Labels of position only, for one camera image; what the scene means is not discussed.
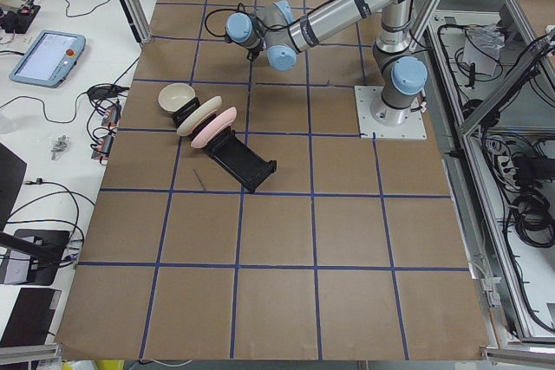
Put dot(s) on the black mouse-like device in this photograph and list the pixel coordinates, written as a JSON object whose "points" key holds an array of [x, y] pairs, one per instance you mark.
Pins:
{"points": [[105, 91]]}

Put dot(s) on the black monitor stand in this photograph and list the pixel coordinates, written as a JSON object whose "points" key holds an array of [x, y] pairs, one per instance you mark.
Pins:
{"points": [[32, 256]]}

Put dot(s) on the near teach pendant tablet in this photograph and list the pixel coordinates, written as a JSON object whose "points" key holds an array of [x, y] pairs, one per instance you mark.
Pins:
{"points": [[49, 59]]}

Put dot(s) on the white paper cup bag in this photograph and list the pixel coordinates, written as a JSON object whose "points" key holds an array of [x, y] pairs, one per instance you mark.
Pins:
{"points": [[482, 48]]}

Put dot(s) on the cream bowl in rack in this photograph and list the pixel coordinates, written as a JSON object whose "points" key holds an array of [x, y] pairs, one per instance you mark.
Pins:
{"points": [[174, 96]]}

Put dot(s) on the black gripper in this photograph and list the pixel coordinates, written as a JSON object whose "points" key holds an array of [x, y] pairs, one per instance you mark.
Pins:
{"points": [[252, 55]]}

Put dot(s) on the cream plate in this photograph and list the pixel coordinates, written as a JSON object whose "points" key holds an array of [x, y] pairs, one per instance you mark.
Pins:
{"points": [[200, 114]]}

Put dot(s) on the pink plate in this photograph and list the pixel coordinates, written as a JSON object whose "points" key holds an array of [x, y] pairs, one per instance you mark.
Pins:
{"points": [[213, 128]]}

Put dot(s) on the metal screws pile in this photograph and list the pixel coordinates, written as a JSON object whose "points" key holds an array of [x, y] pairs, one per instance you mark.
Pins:
{"points": [[59, 146]]}

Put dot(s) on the black electronics box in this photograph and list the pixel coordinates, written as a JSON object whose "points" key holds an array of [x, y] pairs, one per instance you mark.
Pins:
{"points": [[18, 21]]}

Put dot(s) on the brown paper table mat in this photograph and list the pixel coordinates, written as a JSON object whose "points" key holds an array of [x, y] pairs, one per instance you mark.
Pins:
{"points": [[350, 250]]}

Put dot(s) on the black dish rack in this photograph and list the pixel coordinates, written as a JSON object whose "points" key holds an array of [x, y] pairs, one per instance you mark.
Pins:
{"points": [[235, 157]]}

